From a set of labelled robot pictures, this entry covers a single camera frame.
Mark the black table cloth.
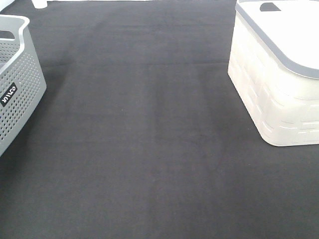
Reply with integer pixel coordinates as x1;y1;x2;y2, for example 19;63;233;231
0;0;319;239

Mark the white lidded storage box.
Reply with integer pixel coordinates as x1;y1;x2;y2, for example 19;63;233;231
228;0;319;146

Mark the grey perforated plastic basket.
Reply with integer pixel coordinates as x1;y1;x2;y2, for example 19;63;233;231
0;14;47;153

